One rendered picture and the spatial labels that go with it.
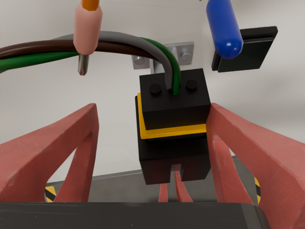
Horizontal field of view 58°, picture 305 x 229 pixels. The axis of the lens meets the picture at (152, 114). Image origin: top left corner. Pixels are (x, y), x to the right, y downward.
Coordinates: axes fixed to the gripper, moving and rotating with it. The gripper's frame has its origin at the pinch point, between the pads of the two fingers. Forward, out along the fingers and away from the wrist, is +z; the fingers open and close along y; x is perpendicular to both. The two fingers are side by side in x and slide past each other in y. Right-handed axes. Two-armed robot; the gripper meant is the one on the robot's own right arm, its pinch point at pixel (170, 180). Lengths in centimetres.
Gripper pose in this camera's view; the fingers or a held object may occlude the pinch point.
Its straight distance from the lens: 28.6
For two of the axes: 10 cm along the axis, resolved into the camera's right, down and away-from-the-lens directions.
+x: 0.5, 5.9, 8.1
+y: -10.0, 0.9, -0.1
